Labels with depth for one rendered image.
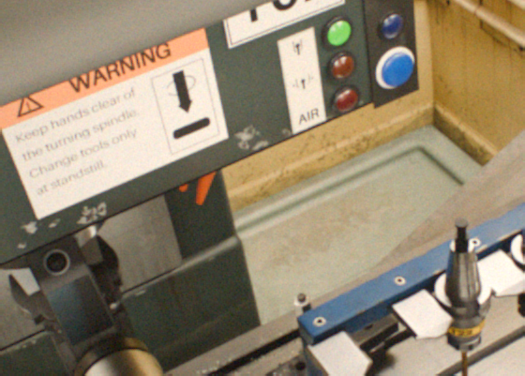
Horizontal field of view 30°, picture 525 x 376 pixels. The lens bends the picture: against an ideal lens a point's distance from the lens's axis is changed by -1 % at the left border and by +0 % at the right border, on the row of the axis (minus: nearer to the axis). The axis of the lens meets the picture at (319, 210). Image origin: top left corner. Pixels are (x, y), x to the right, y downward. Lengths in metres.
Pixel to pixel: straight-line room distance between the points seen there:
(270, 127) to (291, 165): 1.45
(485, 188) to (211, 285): 0.57
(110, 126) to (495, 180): 1.32
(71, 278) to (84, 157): 0.18
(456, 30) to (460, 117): 0.23
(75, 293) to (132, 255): 0.77
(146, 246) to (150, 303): 0.14
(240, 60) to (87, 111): 0.12
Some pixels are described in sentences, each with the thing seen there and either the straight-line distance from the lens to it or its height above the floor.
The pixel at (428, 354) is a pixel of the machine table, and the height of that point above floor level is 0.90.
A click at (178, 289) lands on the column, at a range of 1.75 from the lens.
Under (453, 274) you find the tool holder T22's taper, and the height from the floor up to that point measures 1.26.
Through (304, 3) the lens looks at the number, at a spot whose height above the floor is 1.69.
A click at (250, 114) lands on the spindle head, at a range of 0.76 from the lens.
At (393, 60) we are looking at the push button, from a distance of 0.80.
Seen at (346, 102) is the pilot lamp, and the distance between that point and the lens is 0.79.
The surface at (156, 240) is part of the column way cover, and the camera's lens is 1.64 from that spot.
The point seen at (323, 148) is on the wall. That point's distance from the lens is 2.25.
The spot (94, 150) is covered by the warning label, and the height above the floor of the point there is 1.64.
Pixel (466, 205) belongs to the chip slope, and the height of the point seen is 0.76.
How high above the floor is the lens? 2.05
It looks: 41 degrees down
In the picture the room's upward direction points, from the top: 9 degrees counter-clockwise
